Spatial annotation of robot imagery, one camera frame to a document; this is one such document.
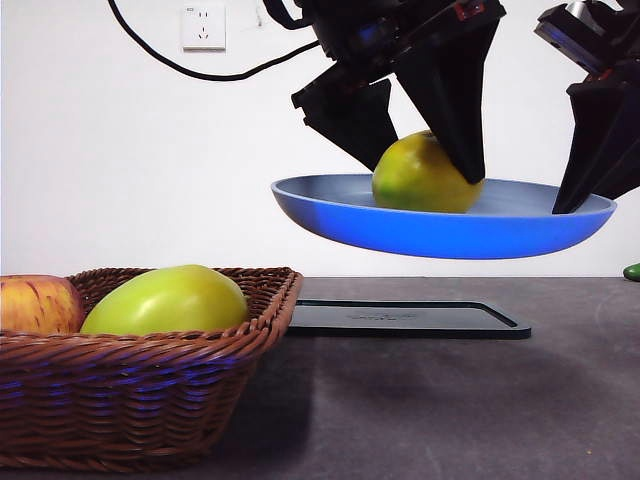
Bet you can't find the black flat tray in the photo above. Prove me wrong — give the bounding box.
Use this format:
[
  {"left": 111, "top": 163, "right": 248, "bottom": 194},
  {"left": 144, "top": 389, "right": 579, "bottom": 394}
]
[{"left": 287, "top": 299, "right": 532, "bottom": 340}]

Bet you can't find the green mango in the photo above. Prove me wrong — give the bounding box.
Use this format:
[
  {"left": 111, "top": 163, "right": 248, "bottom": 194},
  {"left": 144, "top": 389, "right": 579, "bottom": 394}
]
[{"left": 80, "top": 264, "right": 250, "bottom": 337}]

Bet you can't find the red yellow apple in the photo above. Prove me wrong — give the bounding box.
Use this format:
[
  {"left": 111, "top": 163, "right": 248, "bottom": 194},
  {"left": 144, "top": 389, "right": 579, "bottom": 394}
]
[{"left": 0, "top": 274, "right": 85, "bottom": 334}]

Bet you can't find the white wall socket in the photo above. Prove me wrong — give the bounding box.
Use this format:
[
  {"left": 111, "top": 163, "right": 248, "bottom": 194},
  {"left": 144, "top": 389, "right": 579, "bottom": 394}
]
[{"left": 182, "top": 5, "right": 227, "bottom": 53}]

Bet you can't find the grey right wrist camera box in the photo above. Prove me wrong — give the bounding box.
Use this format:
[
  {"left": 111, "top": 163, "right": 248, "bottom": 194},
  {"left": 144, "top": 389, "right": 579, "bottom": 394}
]
[{"left": 533, "top": 0, "right": 626, "bottom": 75}]

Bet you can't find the blue plate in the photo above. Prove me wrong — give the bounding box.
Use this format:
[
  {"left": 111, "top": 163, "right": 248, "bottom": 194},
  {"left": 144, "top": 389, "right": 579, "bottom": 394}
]
[{"left": 270, "top": 173, "right": 618, "bottom": 260}]

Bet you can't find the yellow lemon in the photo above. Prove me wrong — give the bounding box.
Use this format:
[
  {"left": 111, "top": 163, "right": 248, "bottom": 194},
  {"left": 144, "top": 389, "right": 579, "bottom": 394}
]
[{"left": 371, "top": 129, "right": 485, "bottom": 215}]

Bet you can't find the black cable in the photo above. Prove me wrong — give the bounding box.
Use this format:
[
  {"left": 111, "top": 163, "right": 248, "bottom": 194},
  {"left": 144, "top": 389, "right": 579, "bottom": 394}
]
[{"left": 107, "top": 0, "right": 321, "bottom": 81}]

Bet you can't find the brown wicker basket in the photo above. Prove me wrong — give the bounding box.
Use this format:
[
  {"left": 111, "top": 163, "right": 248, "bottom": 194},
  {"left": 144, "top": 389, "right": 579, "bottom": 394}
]
[{"left": 0, "top": 266, "right": 304, "bottom": 474}]

